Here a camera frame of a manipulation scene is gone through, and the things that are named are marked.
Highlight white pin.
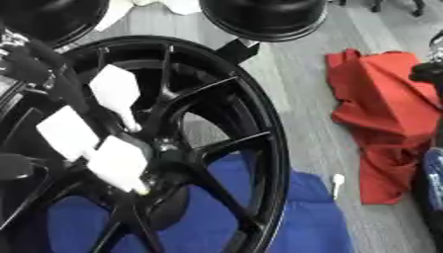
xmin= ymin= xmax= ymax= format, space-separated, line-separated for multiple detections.
xmin=330 ymin=173 xmax=346 ymax=202
xmin=35 ymin=105 xmax=103 ymax=163
xmin=84 ymin=134 xmax=152 ymax=196
xmin=88 ymin=63 xmax=144 ymax=133

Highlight blue cloth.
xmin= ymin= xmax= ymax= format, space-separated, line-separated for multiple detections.
xmin=44 ymin=152 xmax=355 ymax=253

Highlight black wheel stand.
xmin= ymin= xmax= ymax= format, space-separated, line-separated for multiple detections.
xmin=213 ymin=38 xmax=262 ymax=65

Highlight white cloth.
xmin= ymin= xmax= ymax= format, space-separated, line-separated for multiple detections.
xmin=93 ymin=0 xmax=203 ymax=33

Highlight red cloth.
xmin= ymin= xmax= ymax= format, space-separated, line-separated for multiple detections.
xmin=323 ymin=47 xmax=443 ymax=206

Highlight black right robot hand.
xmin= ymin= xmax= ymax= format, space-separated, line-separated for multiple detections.
xmin=406 ymin=61 xmax=443 ymax=102

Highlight black spoked wheel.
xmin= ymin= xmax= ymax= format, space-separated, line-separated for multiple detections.
xmin=0 ymin=35 xmax=293 ymax=253

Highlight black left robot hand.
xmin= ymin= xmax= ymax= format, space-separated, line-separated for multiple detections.
xmin=0 ymin=39 xmax=92 ymax=181

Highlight black chair base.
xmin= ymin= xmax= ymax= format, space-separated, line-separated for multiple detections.
xmin=335 ymin=0 xmax=429 ymax=18

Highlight dark blue bag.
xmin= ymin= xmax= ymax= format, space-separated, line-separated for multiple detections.
xmin=418 ymin=147 xmax=443 ymax=233

